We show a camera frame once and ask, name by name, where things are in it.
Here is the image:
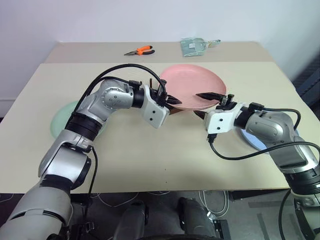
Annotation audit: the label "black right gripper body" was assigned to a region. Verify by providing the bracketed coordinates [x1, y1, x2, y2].
[215, 93, 236, 110]

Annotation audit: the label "black hanging left arm cable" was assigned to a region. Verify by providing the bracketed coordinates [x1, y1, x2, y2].
[84, 146, 99, 227]

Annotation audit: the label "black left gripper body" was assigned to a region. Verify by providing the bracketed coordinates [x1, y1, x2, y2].
[152, 79, 169, 108]

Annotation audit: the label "thin white floor wire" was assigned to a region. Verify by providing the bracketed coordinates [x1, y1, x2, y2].
[96, 191, 171, 209]

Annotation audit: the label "black hanging arm cable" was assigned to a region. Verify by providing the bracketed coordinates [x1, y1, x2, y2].
[84, 146, 99, 227]
[278, 187, 294, 240]

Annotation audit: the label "white coiled floor cable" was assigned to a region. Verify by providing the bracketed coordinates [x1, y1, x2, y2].
[198, 190, 230, 219]

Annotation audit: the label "black metal floor plate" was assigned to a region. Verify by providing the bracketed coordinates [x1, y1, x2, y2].
[211, 218, 231, 239]

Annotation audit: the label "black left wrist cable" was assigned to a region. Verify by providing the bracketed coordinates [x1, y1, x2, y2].
[70, 63, 169, 118]

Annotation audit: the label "dark rounded shape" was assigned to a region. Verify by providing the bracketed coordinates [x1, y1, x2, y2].
[115, 199, 149, 240]
[176, 196, 216, 240]

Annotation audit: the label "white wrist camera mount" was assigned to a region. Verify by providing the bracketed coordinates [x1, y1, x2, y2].
[204, 101, 244, 135]
[140, 84, 171, 130]

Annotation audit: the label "dark ribbed object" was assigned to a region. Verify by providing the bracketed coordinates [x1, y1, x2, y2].
[291, 52, 320, 111]

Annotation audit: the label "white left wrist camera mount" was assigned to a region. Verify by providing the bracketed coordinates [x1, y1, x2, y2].
[140, 84, 171, 130]

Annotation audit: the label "clear plastic bag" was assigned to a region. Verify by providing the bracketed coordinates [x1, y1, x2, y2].
[179, 37, 209, 58]

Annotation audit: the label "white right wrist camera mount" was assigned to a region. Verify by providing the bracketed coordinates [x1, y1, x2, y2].
[204, 101, 244, 135]

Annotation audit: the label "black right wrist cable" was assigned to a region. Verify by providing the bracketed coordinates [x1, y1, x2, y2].
[206, 101, 320, 161]

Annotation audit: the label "orange handled pliers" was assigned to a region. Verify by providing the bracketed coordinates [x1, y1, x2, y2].
[123, 45, 156, 57]

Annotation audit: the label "black hanging right arm cable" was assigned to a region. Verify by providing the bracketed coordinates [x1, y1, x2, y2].
[278, 187, 294, 240]

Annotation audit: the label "green plate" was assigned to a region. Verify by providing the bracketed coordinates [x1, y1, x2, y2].
[50, 100, 109, 139]

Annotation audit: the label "pink plate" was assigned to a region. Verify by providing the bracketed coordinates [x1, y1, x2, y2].
[159, 64, 228, 111]

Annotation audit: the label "blue plate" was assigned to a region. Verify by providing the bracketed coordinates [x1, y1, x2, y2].
[236, 126, 301, 154]

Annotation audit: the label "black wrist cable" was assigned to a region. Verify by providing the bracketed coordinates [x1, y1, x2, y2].
[70, 63, 169, 118]
[206, 101, 320, 161]

